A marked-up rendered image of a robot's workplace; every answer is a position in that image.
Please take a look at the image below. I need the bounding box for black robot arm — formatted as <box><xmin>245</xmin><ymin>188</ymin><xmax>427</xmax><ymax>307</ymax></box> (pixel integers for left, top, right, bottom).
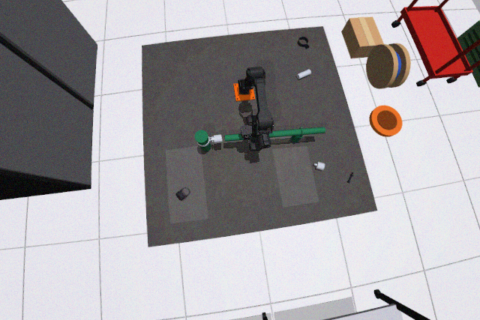
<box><xmin>238</xmin><ymin>67</ymin><xmax>274</xmax><ymax>148</ymax></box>

